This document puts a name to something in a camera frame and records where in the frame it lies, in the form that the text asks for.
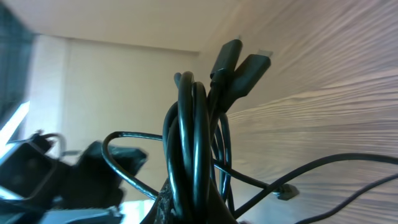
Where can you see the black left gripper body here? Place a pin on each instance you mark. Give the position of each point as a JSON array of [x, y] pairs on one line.
[[33, 174]]

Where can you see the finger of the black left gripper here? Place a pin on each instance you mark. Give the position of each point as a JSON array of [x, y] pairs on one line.
[[91, 183]]

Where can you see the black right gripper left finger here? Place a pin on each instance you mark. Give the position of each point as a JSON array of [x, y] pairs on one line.
[[162, 211]]

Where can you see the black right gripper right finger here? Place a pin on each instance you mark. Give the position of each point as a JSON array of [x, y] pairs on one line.
[[218, 212]]

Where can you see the black cable silver connector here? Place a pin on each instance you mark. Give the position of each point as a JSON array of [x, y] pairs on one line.
[[321, 190]]

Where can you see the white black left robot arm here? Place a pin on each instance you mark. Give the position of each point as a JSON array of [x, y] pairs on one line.
[[16, 43]]

